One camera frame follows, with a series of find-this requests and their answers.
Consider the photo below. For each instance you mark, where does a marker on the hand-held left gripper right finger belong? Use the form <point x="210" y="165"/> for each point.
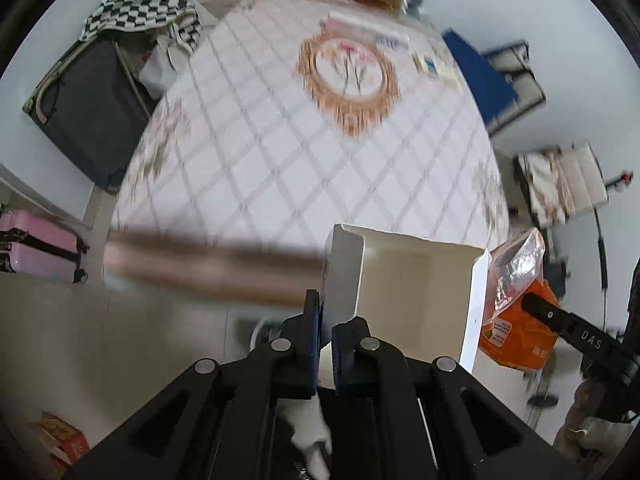
<point x="342" y="357"/>

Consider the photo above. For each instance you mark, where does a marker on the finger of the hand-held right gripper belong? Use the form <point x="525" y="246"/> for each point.
<point x="575" y="332"/>

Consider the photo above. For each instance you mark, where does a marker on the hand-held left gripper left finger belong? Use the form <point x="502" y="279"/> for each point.
<point x="312" y="345"/>

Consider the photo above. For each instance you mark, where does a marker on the white round trash bin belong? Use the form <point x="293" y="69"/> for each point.
<point x="260" y="332"/>

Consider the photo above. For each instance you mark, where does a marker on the orange plastic packet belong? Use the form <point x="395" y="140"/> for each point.
<point x="515" y="332"/>

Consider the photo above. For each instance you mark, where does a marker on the white box with coloured stripes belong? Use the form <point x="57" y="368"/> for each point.
<point x="415" y="300"/>

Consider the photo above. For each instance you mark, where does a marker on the chair with patterned cloth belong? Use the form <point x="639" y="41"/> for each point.
<point x="562" y="182"/>

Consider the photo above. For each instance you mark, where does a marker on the table with patterned tablecloth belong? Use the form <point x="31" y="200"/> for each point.
<point x="280" y="170"/>

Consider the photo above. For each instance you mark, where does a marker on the blue cushion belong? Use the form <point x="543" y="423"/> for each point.
<point x="480" y="80"/>

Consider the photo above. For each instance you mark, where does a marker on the red and yellow carton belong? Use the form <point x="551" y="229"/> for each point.
<point x="60" y="440"/>

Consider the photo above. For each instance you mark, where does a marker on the pink suitcase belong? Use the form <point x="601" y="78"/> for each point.
<point x="35" y="247"/>

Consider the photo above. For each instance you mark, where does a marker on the white and yellow box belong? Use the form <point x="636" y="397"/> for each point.
<point x="432" y="65"/>

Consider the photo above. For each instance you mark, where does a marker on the white plastic bag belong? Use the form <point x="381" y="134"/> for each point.
<point x="160" y="67"/>

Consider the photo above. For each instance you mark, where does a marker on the long white box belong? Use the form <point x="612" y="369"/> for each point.
<point x="365" y="30"/>

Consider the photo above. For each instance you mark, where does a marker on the black open suitcase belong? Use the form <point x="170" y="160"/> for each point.
<point x="90" y="110"/>

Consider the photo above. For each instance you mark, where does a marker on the black and white checkered cloth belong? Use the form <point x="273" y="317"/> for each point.
<point x="135" y="5"/>

